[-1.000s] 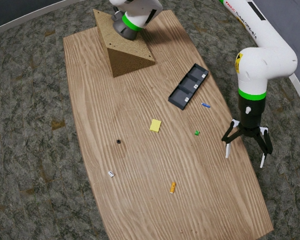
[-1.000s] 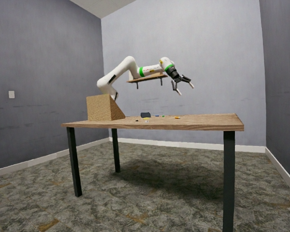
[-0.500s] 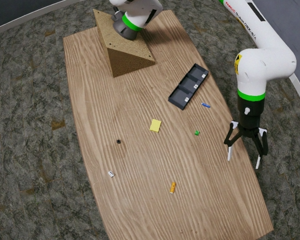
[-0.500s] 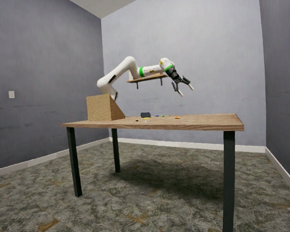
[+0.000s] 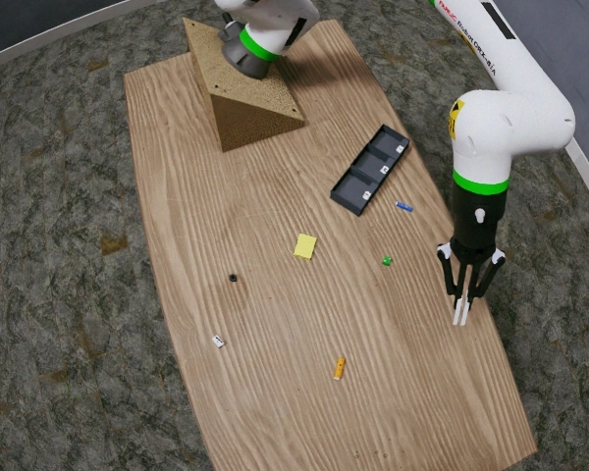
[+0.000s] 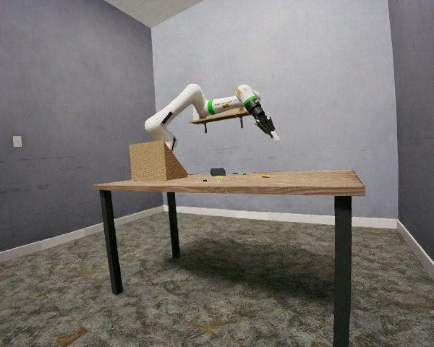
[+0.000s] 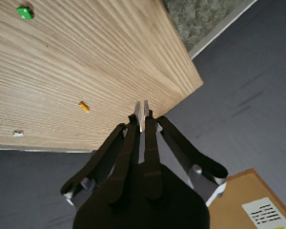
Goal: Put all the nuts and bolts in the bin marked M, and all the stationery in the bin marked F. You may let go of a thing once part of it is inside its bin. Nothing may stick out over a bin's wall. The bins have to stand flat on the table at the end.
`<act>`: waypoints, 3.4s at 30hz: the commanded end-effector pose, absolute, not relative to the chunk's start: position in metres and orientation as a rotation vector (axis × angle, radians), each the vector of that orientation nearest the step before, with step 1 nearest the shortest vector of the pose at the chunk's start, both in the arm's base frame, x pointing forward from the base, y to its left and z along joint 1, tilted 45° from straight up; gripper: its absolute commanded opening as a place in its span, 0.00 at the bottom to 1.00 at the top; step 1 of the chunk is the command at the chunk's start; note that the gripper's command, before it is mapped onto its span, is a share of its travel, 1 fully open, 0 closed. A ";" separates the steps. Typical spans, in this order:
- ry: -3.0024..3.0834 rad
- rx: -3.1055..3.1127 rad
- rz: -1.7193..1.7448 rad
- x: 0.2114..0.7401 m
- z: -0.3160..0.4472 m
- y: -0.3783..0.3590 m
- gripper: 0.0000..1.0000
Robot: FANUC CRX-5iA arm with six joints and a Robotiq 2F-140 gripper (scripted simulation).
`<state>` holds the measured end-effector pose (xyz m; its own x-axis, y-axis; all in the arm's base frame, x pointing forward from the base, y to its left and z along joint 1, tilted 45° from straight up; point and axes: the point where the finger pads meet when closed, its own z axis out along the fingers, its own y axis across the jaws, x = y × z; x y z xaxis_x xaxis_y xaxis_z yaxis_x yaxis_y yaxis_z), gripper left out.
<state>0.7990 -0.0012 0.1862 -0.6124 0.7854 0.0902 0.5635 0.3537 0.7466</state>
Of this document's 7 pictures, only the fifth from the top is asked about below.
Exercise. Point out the black rack of bins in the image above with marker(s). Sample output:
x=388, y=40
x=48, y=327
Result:
x=370, y=160

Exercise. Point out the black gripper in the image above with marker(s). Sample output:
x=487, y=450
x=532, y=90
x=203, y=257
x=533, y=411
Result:
x=477, y=237

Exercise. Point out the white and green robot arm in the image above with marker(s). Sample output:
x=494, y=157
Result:
x=528, y=115

